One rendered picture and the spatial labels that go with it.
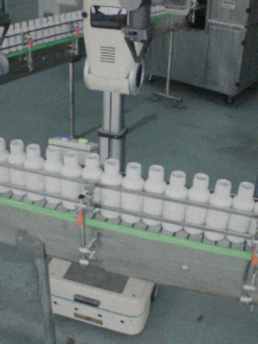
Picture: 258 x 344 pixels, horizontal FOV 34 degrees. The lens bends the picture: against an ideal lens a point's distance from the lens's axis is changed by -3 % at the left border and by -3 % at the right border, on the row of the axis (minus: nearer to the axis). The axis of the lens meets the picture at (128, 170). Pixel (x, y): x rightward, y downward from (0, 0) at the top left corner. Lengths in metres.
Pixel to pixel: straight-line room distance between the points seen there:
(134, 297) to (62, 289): 0.34
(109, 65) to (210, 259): 0.85
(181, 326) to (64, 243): 1.10
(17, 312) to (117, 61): 1.36
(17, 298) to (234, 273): 1.44
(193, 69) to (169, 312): 3.24
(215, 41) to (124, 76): 3.17
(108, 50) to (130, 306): 1.10
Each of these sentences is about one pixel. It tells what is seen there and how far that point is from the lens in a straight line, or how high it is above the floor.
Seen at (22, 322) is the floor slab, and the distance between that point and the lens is 2.26.
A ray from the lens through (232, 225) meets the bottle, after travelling 1.14.
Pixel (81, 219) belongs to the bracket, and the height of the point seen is 1.05.
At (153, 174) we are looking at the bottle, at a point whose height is 1.16.
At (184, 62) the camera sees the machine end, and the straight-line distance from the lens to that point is 4.99.
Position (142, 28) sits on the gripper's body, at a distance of 1.12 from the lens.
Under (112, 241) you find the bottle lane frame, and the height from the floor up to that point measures 0.94.
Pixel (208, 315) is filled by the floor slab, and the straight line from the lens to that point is 2.32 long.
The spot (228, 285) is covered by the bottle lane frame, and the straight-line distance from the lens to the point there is 1.23.
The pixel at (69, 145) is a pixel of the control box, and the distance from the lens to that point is 1.33.
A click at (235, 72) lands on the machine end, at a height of 0.39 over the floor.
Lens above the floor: 1.72
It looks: 31 degrees down
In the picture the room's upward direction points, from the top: 3 degrees clockwise
